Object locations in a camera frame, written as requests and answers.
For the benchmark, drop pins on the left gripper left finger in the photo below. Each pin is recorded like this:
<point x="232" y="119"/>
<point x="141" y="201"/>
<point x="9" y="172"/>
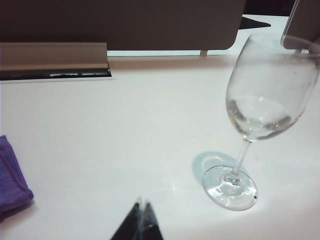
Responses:
<point x="131" y="225"/>

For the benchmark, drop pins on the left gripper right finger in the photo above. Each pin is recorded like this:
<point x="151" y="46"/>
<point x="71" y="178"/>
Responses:
<point x="151" y="225"/>

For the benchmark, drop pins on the clear stemmed wine glass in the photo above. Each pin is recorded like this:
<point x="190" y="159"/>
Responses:
<point x="241" y="155"/>

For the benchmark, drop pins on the purple folded cloth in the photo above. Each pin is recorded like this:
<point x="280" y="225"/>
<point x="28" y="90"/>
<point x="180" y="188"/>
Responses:
<point x="11" y="180"/>

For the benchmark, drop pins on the beige divider support foot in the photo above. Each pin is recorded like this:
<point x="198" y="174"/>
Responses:
<point x="203" y="53"/>

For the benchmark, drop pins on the wide brown desk divider panel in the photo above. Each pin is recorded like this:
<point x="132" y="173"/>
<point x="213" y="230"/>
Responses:
<point x="150" y="25"/>

